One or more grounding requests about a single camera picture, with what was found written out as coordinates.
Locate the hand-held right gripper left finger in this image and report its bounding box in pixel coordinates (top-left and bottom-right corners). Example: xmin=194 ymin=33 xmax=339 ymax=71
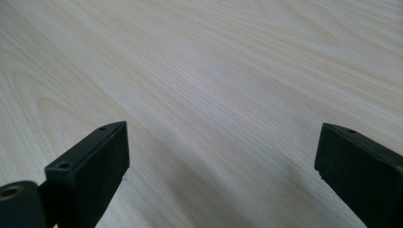
xmin=37 ymin=120 xmax=131 ymax=228

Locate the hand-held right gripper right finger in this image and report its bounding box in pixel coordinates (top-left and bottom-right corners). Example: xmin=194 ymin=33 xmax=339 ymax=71
xmin=314 ymin=123 xmax=403 ymax=228

